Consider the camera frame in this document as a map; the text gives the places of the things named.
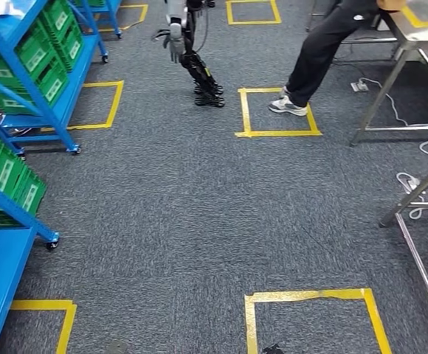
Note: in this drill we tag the black humanoid robot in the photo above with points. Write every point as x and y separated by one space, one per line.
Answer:
199 71

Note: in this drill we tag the person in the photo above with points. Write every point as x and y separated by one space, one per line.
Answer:
317 53

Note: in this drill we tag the white power strip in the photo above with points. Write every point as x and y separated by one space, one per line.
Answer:
413 183
359 86

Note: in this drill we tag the steel side table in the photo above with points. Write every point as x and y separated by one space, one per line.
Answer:
394 68

